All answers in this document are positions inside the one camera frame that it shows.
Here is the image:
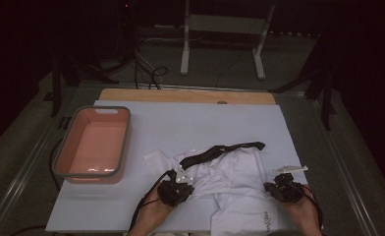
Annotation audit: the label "left hand-held gripper cable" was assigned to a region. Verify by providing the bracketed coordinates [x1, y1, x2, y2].
[130, 169, 177, 230]

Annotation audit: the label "person's left hand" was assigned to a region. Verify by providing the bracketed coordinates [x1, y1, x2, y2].
[134, 187, 177, 231]

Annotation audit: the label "hand-held gripper cable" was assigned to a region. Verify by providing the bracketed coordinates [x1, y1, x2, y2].
[298, 186, 324, 230]
[130, 169, 177, 230]

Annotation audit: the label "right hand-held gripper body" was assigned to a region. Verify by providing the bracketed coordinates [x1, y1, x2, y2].
[263, 164, 309, 204]

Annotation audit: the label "pink plastic basin grey rim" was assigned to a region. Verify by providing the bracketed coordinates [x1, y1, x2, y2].
[51, 105, 132, 185]

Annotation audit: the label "wooden table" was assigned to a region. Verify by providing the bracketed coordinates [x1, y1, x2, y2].
[98, 88, 277, 106]

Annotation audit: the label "person's right hand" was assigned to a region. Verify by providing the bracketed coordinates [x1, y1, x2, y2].
[280, 184, 323, 236]

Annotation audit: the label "metal floor rail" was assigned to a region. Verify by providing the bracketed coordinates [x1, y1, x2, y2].
[306, 97, 378, 236]
[79, 82, 307, 97]
[0, 107, 69, 236]

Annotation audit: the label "right hand-held gripper cable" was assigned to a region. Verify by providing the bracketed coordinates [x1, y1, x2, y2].
[298, 186, 324, 230]

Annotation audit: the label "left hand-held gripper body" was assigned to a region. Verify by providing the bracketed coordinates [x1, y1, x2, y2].
[156, 164, 195, 207]

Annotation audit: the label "black cable loop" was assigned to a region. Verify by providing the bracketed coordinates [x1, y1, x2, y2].
[48, 139, 66, 191]

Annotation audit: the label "bundle of black cables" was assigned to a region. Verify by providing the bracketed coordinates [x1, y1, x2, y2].
[115, 0, 169, 90]

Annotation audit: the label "thin black floor cable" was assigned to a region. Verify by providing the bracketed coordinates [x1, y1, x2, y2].
[10, 225, 47, 236]

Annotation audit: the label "white shorts with black waistband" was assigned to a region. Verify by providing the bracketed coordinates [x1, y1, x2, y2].
[143, 141, 290, 236]

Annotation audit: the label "white table mat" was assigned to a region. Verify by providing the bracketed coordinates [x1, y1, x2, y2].
[45, 99, 324, 233]

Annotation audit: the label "black tripod stand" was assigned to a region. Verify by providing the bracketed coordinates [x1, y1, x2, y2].
[42, 55, 120, 118]
[267, 19, 346, 132]

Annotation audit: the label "white metal stand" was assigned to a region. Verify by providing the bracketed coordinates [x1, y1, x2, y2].
[180, 0, 277, 82]

